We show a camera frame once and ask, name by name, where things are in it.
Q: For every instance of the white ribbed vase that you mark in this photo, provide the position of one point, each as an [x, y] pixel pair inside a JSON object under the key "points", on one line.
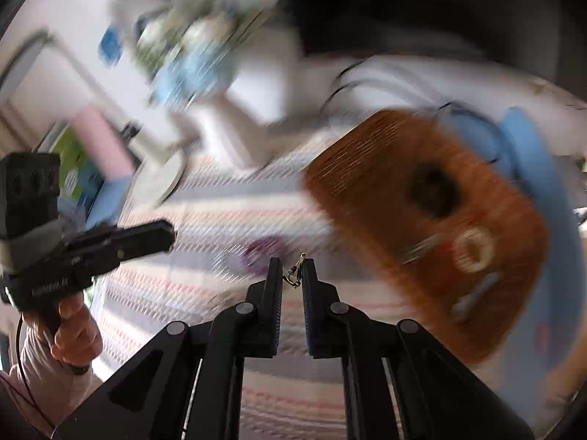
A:
{"points": [[229, 119]]}

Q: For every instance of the metal hair clip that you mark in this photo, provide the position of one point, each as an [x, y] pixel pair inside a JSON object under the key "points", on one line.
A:
{"points": [[415, 251]]}

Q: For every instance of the blue and white flower bouquet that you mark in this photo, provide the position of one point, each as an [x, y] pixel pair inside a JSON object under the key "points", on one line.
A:
{"points": [[183, 36]]}

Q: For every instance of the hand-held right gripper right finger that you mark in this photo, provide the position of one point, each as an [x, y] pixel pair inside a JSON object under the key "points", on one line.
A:
{"points": [[312, 321]]}

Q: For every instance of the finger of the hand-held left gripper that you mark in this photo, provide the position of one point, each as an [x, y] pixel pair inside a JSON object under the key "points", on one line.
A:
{"points": [[146, 236]]}

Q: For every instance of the black monitor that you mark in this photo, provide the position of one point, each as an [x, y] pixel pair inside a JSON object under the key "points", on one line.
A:
{"points": [[435, 9]]}

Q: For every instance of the black wrist band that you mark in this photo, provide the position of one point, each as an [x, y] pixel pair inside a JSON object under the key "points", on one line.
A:
{"points": [[80, 369]]}

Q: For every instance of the person's left forearm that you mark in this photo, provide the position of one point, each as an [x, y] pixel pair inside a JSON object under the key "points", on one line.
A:
{"points": [[46, 385]]}

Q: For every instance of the pink box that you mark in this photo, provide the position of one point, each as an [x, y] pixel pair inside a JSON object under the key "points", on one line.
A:
{"points": [[101, 146]]}

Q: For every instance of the black hair claw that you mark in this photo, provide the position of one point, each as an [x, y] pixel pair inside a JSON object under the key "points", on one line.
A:
{"points": [[433, 192]]}

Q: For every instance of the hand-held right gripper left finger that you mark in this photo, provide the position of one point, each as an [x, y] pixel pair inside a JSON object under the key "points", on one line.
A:
{"points": [[270, 321]]}

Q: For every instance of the stack of books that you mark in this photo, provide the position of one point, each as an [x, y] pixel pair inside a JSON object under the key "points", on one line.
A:
{"points": [[73, 174]]}

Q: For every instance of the person's left hand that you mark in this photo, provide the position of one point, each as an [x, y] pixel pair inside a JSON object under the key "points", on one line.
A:
{"points": [[78, 334]]}

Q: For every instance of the striped woven table mat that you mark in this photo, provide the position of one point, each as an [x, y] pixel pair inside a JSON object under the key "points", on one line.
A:
{"points": [[192, 220]]}

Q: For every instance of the brown woven basket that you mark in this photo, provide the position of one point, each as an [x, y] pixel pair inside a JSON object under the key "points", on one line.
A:
{"points": [[390, 183]]}

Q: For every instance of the small metal earring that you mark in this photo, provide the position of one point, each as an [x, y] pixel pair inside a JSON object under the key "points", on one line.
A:
{"points": [[296, 271]]}

